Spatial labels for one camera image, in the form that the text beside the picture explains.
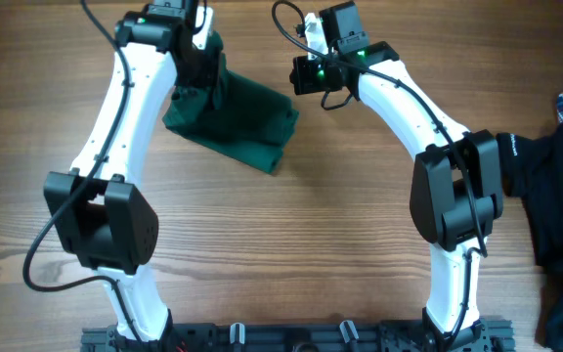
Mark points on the green cloth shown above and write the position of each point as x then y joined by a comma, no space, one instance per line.
239,118

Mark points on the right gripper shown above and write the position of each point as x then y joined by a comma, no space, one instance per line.
298,75

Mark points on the black garment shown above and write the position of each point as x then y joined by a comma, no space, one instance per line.
555,205

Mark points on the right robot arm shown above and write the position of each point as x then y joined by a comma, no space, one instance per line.
455,188

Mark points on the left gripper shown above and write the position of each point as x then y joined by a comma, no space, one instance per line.
206,74

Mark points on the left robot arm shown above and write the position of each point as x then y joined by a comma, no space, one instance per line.
99,212

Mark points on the black mounting rail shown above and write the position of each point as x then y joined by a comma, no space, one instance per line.
484,335

